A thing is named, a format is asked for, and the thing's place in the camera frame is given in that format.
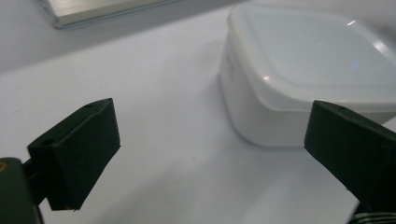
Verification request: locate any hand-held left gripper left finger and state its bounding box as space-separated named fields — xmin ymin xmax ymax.
xmin=21 ymin=97 xmax=121 ymax=211

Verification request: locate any silver metal bar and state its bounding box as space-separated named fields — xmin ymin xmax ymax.
xmin=36 ymin=0 xmax=185 ymax=30

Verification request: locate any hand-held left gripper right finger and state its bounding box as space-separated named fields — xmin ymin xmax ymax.
xmin=304 ymin=100 xmax=396 ymax=216

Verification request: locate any white plastic lidded box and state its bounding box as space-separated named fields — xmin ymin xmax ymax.
xmin=218 ymin=2 xmax=396 ymax=148

